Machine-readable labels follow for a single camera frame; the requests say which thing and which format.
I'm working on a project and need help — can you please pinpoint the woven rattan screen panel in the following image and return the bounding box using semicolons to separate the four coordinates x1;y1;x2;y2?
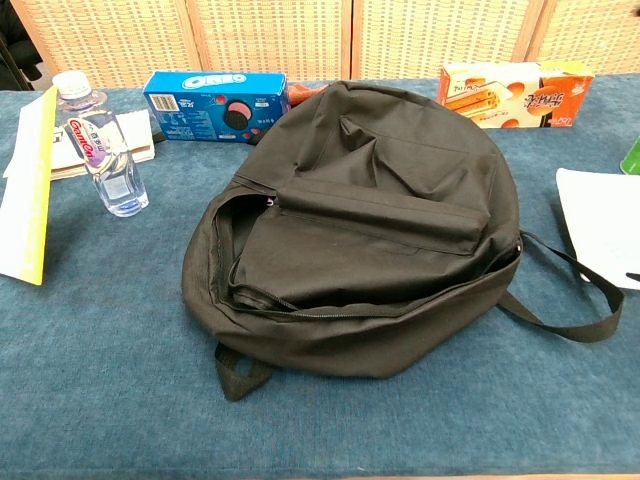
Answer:
527;0;640;76
9;0;202;90
351;0;545;81
187;0;354;82

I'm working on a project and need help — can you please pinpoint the clear plastic water bottle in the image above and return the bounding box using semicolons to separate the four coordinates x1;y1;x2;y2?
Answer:
51;69;150;219

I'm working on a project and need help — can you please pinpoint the blue carpet table cover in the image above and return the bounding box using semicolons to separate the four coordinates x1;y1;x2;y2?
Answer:
0;73;640;477

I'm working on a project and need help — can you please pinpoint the white small box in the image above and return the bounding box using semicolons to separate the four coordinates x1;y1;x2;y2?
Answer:
554;167;640;292

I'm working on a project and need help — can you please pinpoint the blue Oreo cookie box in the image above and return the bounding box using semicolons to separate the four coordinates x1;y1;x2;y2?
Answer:
142;70;292;146

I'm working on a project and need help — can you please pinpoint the black fabric backpack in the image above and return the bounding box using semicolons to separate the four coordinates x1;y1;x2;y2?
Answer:
180;79;626;404

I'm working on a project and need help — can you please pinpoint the yellow and white booklet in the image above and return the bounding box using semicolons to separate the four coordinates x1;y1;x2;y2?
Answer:
0;84;59;287

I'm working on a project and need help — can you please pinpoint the black bulky object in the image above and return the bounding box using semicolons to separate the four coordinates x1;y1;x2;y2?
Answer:
0;0;44;92

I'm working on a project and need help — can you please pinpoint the orange wafer roll box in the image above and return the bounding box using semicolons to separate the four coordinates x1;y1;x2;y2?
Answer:
437;60;596;131

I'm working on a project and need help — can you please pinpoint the tan spiral-bound notebook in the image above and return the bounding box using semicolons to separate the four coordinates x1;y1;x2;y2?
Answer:
49;108;157;182

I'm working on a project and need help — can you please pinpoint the green Pringles can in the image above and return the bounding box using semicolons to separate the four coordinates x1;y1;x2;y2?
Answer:
618;136;640;177

